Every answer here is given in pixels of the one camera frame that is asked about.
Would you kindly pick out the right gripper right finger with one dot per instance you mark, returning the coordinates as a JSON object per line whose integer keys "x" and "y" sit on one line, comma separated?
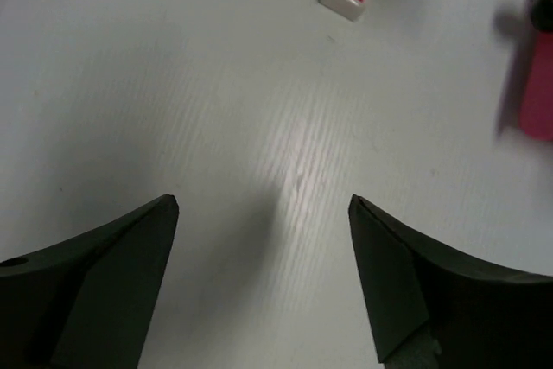
{"x": 432, "y": 306}

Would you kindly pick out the pink bottom drawer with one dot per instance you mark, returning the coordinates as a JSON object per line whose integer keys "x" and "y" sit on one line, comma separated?
{"x": 535, "y": 116}

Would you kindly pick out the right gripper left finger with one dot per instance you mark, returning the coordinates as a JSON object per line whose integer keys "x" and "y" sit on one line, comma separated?
{"x": 87, "y": 302}

